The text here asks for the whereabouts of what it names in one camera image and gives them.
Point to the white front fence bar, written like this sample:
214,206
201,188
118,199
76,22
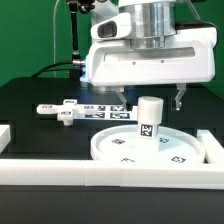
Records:
97,173

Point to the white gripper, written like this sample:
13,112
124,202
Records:
187,57

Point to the white round table top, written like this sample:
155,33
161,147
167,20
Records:
122,144

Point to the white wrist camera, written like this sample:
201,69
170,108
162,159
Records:
117,27

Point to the white left fence bar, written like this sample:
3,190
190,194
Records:
5,137

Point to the white fence bar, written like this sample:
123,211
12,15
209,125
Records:
5,137
97,173
213,149

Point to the white right fence bar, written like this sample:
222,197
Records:
213,149

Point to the white tag plate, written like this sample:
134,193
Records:
111,112

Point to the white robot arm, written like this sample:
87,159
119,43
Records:
138,42

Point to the white cross table base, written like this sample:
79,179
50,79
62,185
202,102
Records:
64,112

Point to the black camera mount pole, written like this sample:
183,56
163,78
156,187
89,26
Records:
84,7

